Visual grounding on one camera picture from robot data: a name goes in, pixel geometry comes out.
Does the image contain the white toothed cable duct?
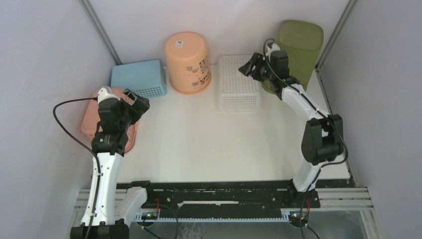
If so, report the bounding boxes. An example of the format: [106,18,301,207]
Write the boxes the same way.
[130,211,292,223]

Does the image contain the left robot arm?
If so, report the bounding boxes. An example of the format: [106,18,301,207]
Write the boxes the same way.
[70,87,156,239]

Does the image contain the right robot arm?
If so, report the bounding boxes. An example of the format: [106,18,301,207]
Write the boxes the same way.
[238,50,346,207]

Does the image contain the green mesh waste bin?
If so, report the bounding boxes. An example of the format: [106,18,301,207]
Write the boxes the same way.
[274,19,324,90]

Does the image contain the pink plastic basket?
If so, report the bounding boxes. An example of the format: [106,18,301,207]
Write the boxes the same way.
[81,88,138,153]

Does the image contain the orange capybara bucket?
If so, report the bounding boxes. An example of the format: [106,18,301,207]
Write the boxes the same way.
[165,32,212,95]

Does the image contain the blue plastic basket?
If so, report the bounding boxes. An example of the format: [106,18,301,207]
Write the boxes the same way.
[110,59,168,98]

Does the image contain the clear white plastic tray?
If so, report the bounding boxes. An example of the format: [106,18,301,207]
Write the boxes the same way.
[214,55,262,113]

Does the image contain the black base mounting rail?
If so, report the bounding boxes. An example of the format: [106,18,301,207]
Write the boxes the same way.
[123,179,321,220]

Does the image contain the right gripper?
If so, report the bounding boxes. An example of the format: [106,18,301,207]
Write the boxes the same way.
[238,52,275,83]

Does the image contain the right black cable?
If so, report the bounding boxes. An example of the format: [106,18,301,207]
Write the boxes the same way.
[263,38,349,239]

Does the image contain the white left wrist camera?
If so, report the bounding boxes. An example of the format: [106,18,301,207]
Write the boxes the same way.
[97,86,120,105]

